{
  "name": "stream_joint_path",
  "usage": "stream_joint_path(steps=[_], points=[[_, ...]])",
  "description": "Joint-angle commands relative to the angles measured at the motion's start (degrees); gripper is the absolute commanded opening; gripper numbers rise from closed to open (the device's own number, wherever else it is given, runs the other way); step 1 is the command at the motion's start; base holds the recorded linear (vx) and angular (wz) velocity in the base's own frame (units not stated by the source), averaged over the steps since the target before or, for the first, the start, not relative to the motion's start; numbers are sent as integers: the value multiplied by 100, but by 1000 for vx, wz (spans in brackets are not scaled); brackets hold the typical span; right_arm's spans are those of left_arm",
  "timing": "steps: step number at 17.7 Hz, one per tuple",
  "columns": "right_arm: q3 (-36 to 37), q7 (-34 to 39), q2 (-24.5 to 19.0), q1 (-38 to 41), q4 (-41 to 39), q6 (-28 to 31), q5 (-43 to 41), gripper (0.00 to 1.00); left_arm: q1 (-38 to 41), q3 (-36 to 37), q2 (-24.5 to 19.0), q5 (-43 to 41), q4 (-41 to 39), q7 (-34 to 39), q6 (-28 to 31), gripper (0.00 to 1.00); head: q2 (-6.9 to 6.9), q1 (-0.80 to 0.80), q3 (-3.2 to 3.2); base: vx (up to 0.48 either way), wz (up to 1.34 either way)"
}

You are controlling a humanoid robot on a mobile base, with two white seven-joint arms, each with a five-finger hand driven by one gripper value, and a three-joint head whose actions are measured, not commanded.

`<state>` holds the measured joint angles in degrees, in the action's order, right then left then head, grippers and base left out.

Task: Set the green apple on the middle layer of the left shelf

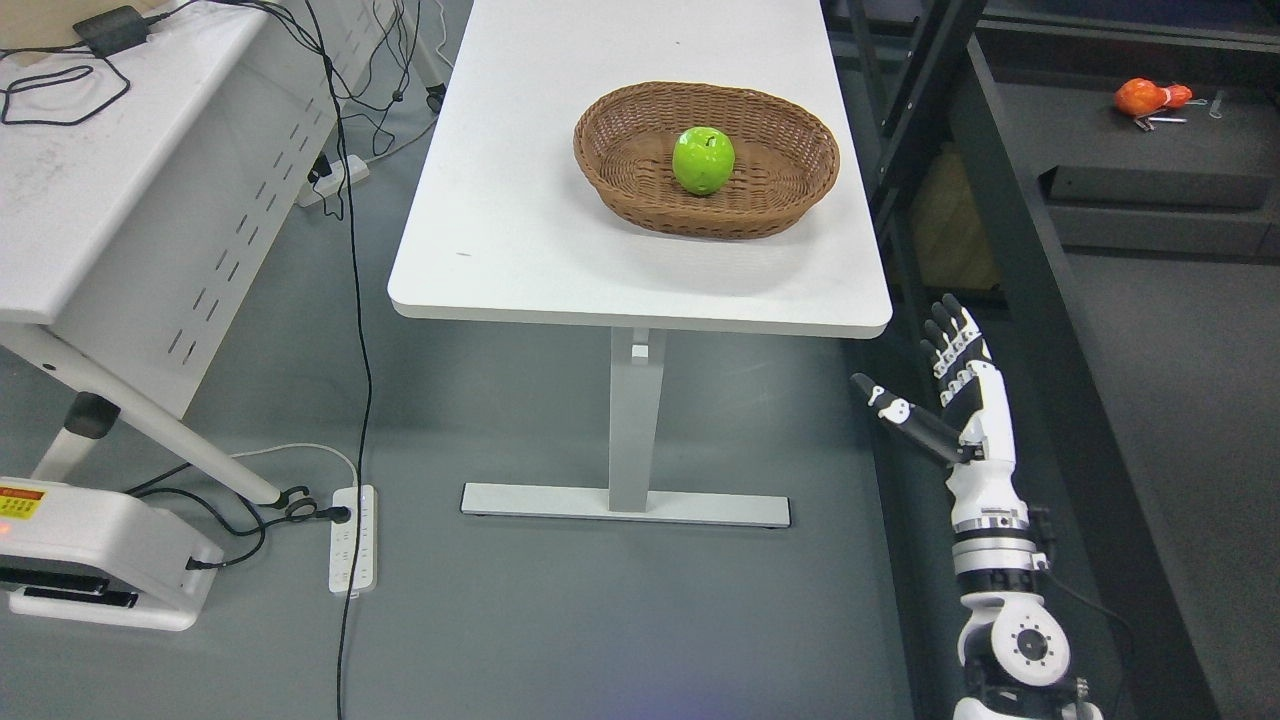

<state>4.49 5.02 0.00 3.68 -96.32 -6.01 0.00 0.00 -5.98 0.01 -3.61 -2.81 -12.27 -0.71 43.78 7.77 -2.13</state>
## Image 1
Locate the white power strip near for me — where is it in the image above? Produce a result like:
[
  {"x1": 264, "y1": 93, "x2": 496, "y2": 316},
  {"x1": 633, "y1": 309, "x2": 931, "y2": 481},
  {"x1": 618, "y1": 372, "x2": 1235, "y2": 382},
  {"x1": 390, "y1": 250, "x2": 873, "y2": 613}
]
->
[{"x1": 326, "y1": 484, "x2": 379, "y2": 596}]

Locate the black power adapter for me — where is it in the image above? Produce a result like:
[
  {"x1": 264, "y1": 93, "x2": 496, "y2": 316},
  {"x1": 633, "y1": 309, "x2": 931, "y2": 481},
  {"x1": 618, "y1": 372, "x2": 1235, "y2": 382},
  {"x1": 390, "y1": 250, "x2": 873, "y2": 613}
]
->
[{"x1": 72, "y1": 5, "x2": 150, "y2": 59}]

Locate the black shelf frame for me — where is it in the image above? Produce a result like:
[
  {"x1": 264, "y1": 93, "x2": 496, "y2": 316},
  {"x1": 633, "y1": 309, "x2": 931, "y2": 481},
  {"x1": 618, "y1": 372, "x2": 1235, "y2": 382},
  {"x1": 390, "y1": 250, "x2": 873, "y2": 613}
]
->
[{"x1": 824, "y1": 1, "x2": 1277, "y2": 719}]

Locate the orange toy fruit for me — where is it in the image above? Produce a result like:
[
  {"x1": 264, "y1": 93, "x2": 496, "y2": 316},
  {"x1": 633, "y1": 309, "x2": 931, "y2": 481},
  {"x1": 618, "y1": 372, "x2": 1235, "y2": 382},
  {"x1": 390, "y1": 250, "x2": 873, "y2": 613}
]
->
[{"x1": 1114, "y1": 77, "x2": 1194, "y2": 118}]

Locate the green apple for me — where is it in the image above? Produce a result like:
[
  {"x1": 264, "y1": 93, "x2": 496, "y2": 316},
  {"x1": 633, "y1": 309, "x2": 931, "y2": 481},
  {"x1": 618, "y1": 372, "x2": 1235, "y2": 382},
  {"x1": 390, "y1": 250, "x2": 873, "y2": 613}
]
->
[{"x1": 671, "y1": 126, "x2": 736, "y2": 196}]

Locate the white power strip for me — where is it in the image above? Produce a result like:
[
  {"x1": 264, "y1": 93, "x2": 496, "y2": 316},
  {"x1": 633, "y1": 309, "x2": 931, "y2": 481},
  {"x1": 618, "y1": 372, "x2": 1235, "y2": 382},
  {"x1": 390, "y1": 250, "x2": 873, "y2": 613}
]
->
[
  {"x1": 294, "y1": 155, "x2": 370, "y2": 208},
  {"x1": 326, "y1": 484, "x2": 379, "y2": 596}
]

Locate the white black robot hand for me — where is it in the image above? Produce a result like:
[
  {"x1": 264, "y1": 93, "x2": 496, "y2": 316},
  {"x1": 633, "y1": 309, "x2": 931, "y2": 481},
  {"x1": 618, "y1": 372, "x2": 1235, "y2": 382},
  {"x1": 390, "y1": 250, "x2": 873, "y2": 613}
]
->
[{"x1": 851, "y1": 293, "x2": 1030, "y2": 532}]

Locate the brown wicker basket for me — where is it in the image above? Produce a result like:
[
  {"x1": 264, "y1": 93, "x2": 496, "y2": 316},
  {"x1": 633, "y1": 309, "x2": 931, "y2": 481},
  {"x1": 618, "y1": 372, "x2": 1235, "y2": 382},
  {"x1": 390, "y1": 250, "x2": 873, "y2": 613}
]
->
[{"x1": 573, "y1": 81, "x2": 841, "y2": 240}]

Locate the white power strip far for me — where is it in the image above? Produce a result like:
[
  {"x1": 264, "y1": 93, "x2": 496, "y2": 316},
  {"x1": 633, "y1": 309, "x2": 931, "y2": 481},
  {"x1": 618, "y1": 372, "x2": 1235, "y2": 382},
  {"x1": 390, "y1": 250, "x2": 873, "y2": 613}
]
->
[{"x1": 294, "y1": 155, "x2": 370, "y2": 208}]

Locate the white standing desk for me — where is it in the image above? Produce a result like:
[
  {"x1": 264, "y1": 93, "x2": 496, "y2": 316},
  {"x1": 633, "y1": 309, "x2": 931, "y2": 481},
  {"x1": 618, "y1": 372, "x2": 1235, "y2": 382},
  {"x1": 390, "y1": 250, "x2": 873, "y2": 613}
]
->
[{"x1": 388, "y1": 1, "x2": 892, "y2": 528}]

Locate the long black cable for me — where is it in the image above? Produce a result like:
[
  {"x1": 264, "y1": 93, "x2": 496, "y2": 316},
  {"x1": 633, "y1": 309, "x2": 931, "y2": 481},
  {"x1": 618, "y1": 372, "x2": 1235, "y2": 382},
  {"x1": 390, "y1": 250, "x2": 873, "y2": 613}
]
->
[{"x1": 300, "y1": 0, "x2": 376, "y2": 720}]

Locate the white folding table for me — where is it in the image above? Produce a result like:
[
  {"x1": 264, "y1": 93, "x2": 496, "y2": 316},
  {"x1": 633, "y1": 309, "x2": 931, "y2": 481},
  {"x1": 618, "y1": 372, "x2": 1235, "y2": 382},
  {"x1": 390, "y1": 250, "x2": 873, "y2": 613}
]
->
[{"x1": 3, "y1": 1, "x2": 417, "y2": 509}]

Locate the white machine with warning label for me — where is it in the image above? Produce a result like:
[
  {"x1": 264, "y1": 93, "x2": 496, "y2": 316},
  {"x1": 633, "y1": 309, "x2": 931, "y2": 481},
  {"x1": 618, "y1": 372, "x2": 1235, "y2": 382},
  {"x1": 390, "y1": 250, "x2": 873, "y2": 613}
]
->
[{"x1": 1, "y1": 477, "x2": 224, "y2": 632}]

